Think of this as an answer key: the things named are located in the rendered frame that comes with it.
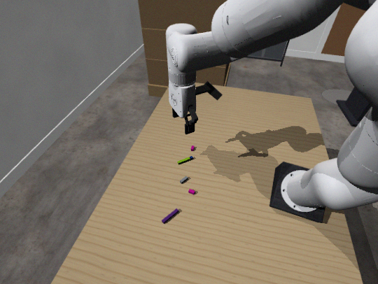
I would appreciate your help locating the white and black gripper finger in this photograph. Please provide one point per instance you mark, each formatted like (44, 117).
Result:
(190, 125)
(175, 115)

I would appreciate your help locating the purple rod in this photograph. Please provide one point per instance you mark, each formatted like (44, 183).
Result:
(173, 213)

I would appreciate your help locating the grey rod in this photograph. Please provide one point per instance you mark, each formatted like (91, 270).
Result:
(183, 179)

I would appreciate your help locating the lime green rod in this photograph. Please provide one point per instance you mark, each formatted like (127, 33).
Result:
(184, 160)

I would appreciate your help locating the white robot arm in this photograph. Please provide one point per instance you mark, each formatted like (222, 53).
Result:
(242, 27)

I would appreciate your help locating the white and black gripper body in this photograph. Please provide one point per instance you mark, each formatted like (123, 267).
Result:
(181, 96)

